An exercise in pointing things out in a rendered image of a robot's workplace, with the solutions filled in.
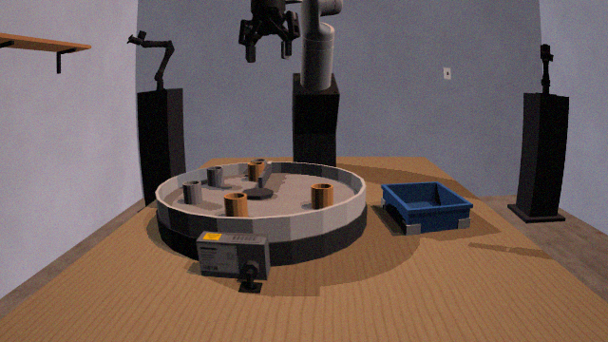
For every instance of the bronze bushing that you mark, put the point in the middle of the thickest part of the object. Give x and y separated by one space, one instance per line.
322 195
236 205
255 170

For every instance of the dark blue open crate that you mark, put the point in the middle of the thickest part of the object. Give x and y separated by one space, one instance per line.
422 217

